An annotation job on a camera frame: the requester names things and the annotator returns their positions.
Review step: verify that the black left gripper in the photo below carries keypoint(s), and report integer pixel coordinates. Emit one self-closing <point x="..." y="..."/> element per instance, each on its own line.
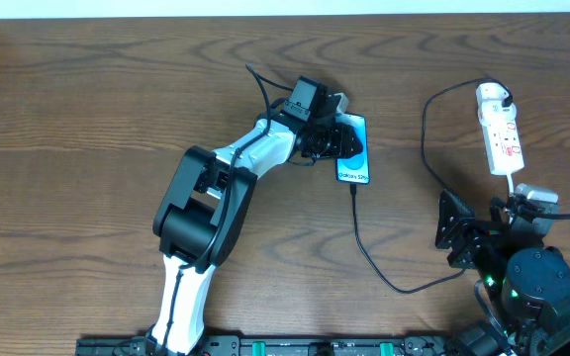
<point x="346" y="143"/>

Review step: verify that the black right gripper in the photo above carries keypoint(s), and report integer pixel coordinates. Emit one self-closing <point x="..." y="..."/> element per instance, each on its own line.
<point x="466" y="236"/>

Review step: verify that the blue Galaxy smartphone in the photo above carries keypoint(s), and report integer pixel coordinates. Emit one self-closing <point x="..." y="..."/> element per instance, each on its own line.
<point x="354" y="169"/>

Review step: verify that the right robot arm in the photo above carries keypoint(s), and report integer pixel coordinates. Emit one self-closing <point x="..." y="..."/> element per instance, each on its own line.
<point x="524" y="285"/>

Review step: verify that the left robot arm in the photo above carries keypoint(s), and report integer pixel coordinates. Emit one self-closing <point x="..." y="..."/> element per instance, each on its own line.
<point x="200" y="217"/>

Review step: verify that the white charger adapter plug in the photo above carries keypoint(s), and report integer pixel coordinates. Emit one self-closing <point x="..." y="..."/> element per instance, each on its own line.
<point x="493" y="92"/>

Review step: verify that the white power strip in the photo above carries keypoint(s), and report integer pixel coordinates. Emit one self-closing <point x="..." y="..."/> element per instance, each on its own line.
<point x="500" y="133"/>

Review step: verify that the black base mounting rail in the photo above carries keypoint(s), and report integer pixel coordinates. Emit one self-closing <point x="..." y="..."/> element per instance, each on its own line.
<point x="233" y="345"/>

